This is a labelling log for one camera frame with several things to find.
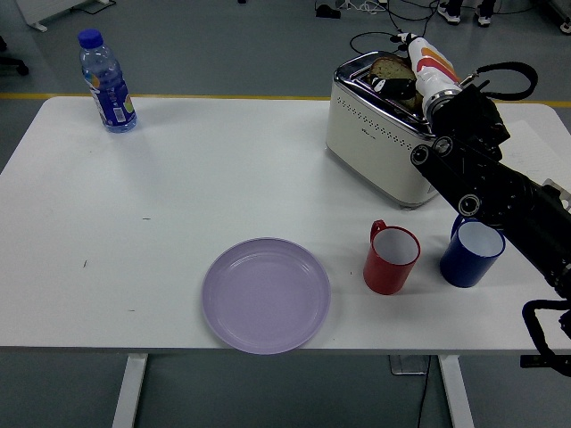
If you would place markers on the person's black white shoe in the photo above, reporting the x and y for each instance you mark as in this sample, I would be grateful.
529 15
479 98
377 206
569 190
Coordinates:
485 13
449 11

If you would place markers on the white table leg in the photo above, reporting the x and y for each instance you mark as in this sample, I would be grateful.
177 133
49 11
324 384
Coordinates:
129 392
457 392

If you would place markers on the purple plate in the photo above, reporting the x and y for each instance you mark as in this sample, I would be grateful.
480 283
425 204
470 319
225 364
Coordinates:
265 296

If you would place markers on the bread slice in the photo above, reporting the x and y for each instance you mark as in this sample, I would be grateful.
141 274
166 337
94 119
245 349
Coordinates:
390 67

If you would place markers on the red mug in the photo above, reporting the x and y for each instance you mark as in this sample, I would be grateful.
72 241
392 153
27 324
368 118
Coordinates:
383 276

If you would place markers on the black office chair base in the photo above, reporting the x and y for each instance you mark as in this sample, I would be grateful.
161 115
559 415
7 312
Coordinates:
15 64

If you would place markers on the white furniture foot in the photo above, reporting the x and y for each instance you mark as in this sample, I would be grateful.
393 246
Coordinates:
40 13

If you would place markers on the blue cap water bottle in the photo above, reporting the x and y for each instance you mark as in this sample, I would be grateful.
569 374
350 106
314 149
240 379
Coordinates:
109 98

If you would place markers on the clear under-table bracket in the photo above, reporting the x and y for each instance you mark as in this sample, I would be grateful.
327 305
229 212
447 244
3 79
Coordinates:
406 364

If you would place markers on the black table control panel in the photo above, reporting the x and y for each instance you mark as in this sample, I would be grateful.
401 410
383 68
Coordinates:
528 361

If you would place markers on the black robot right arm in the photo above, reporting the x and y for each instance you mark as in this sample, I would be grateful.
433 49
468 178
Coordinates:
490 178

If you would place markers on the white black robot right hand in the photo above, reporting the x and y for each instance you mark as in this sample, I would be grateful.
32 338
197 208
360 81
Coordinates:
430 67

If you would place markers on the blue mug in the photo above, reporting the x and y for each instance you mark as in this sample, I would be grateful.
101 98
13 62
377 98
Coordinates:
464 267

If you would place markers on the cream chrome toaster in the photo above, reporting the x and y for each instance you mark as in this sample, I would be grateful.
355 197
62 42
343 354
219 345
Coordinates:
379 151

